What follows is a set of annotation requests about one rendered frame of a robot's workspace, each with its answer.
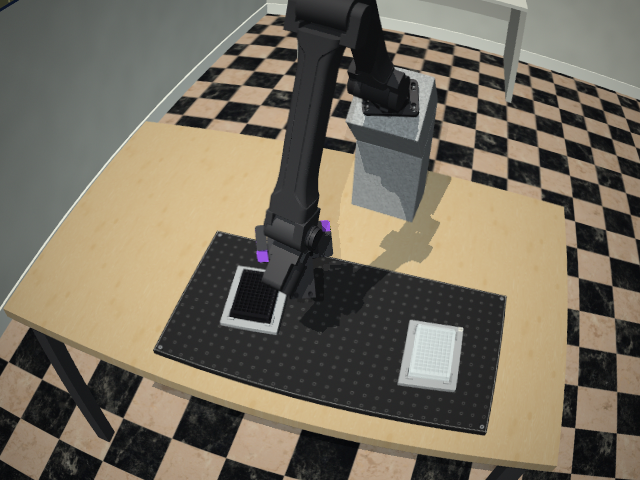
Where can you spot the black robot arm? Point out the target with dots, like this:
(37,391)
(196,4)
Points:
(294,201)

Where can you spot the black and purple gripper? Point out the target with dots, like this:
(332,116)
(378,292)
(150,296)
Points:
(325,246)

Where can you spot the white well plate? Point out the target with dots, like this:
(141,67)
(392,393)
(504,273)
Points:
(432,356)

